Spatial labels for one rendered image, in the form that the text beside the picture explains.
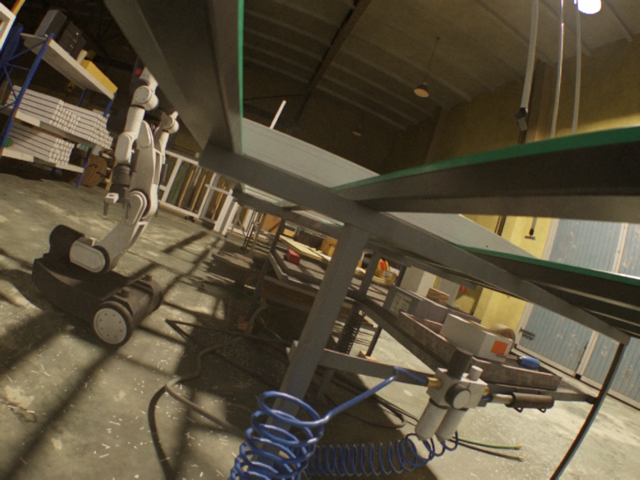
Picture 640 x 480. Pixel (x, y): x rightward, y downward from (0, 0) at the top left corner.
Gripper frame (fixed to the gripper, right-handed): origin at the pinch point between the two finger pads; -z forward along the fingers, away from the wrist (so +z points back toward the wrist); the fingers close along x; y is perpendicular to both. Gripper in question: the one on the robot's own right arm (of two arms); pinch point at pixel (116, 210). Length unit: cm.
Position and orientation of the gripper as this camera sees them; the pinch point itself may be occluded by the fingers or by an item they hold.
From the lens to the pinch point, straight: 146.1
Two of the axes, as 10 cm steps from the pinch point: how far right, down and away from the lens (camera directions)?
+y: -2.0, -0.8, 9.8
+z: 1.7, -9.8, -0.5
